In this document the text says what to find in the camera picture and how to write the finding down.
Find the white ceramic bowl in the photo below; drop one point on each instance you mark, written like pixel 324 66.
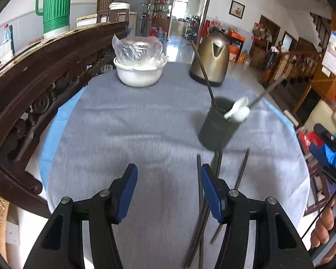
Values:
pixel 138 74

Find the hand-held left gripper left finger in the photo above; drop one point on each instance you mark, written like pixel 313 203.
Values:
pixel 127 193

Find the grey metal utensil cup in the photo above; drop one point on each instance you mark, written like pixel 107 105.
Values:
pixel 218 129

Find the dark wooden chair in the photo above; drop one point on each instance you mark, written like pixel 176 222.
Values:
pixel 112 15

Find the cream armchair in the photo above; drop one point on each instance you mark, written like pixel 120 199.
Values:
pixel 324 112

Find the pink wall calendar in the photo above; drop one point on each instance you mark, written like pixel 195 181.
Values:
pixel 332 53

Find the dark carved wooden sideboard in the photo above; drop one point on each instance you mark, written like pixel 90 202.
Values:
pixel 44 70

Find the wooden stair railing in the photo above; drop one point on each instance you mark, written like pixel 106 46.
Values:
pixel 294 64

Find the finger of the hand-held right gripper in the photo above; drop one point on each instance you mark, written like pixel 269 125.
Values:
pixel 322 133

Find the grey tablecloth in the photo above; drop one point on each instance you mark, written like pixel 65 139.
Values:
pixel 128 123

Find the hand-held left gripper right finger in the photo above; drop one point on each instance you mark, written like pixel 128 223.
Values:
pixel 210 190

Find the white step stool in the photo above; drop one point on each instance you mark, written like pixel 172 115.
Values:
pixel 290 117

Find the cream chest freezer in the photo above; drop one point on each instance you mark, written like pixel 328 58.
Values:
pixel 85 21

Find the red child's chair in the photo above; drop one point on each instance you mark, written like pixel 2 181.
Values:
pixel 306 143

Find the framed wall picture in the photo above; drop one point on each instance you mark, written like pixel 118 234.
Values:
pixel 237 9

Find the pile of dark chopsticks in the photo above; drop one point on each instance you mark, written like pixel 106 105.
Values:
pixel 198 171

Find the white rice cooker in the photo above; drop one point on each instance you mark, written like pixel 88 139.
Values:
pixel 119 5

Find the dark wooden dining table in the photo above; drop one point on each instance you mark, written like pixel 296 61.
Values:
pixel 236 47

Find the blue water jug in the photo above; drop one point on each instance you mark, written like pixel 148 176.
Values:
pixel 161 34

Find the brown wooden door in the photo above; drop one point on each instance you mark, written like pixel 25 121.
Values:
pixel 268 30

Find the clear red-capped water bottle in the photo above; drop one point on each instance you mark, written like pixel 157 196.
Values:
pixel 7 37

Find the bronze electric kettle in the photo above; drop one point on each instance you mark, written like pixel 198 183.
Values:
pixel 210 58

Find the person's right hand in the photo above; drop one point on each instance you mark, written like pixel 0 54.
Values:
pixel 324 227

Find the green thermos flask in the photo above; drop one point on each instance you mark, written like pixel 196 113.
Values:
pixel 57 8

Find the white blue-print chest freezer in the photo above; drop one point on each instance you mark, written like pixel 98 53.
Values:
pixel 133 19

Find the glass shelf with bottles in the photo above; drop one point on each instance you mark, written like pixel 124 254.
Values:
pixel 161 8

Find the flat orange box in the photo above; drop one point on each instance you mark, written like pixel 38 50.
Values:
pixel 236 36

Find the dark wooden stool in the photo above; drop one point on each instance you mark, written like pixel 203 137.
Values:
pixel 319 190

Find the dark wooden chopstick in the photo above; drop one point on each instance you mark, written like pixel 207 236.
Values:
pixel 204 75
pixel 266 93

